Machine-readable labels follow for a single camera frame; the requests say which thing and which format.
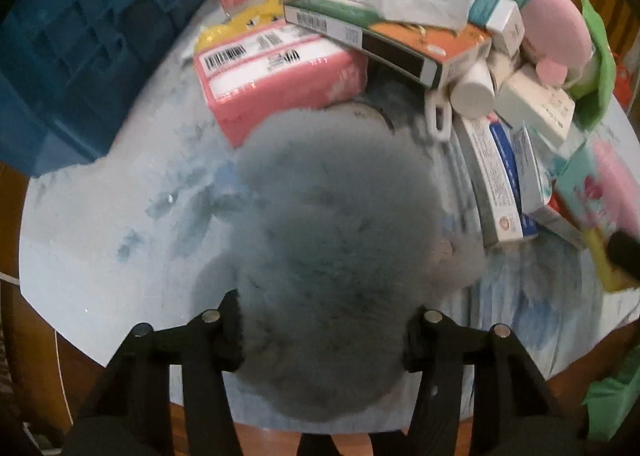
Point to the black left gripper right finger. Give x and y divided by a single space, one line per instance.
513 410

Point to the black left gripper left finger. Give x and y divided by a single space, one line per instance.
128 410

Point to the grey fluffy plush toy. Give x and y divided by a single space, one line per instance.
337 240

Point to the teal pink flower box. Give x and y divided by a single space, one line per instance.
599 190

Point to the white blue medicine box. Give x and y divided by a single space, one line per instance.
489 156

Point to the white cardboard box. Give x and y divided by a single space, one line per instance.
522 99

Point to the white cylindrical bottle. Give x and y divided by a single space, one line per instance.
473 95

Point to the green plush toy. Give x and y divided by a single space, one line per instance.
593 88

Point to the pink tissue pack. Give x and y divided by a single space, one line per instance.
274 68

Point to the blue plastic storage crate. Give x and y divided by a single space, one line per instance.
71 70

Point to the yellow plastic hanger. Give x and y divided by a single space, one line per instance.
251 17

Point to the green orange long box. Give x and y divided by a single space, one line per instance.
430 56

